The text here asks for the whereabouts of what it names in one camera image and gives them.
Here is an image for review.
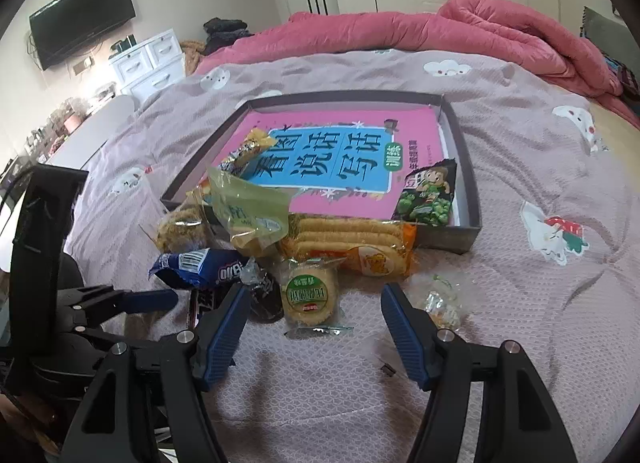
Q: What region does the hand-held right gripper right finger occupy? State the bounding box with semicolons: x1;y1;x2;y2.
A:
381;283;583;463

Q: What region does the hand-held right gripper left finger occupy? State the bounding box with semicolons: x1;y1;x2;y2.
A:
60;283;251;463

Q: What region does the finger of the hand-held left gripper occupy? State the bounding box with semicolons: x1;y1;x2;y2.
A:
60;285;179;326
70;320;168;350

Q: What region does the small clear candy packet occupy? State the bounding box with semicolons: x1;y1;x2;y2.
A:
410;274;476;331

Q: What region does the small dark foil packet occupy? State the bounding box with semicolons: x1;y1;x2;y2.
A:
240;260;286;324

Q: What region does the blue biscuit packet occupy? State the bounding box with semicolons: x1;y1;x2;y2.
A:
148;249;258;290

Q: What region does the clear round cookie packet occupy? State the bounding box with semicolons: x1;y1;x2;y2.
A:
139;188;221;256

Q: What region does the green label round cake packet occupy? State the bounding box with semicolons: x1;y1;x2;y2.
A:
277;257;353;339

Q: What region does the orange cracker pack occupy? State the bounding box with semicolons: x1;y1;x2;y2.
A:
279;213;418;278

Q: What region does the green clear cake packet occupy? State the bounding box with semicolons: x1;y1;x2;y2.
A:
202;165;293;259

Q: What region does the dark green pea packet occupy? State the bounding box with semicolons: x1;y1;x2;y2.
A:
391;158;458;228

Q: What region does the yellow snack packet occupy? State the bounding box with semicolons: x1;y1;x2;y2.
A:
216;127;278;178

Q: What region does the grey cardboard box tray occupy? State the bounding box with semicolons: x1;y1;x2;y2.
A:
160;90;483;255

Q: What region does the person's left hand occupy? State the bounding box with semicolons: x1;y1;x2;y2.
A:
0;390;66;456

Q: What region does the lilac printed blanket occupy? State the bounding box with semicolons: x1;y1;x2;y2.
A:
65;45;640;463

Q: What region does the clutter of small bottles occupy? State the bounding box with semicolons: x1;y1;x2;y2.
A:
0;85;118;166

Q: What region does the white table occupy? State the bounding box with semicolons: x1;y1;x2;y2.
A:
45;95;138;168

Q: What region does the pink and blue book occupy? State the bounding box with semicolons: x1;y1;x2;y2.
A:
210;105;451;221

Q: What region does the white drawer cabinet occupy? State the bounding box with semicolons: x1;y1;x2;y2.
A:
107;29;187;96

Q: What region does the brown plush cloth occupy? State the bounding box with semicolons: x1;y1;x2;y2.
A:
180;40;207;76

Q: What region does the dark clothes pile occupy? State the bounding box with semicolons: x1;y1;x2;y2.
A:
202;18;256;54

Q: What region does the beige bed sheet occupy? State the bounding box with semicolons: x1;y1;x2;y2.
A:
585;98;640;156

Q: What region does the pink quilt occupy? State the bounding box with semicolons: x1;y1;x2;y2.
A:
192;0;640;128

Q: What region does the dark striped cloth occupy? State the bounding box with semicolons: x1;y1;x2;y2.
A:
600;55;640;100

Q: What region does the grey padded headboard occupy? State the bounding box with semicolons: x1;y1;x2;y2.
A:
580;5;640;74

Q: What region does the black wall television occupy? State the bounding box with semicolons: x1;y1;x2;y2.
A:
28;0;137;72

